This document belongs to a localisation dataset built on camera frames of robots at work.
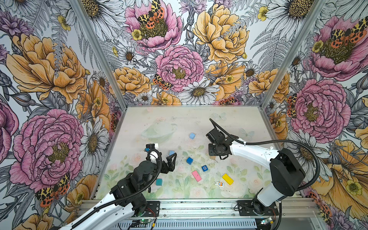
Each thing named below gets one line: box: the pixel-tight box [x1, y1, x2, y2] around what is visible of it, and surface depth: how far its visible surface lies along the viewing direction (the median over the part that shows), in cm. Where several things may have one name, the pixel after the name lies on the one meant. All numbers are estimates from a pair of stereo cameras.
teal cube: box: [155, 178, 163, 186], surface depth 84 cm
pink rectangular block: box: [191, 170, 202, 183], surface depth 87 cm
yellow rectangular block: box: [221, 173, 235, 185], surface depth 86 cm
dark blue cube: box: [186, 156, 194, 165], surface depth 93 cm
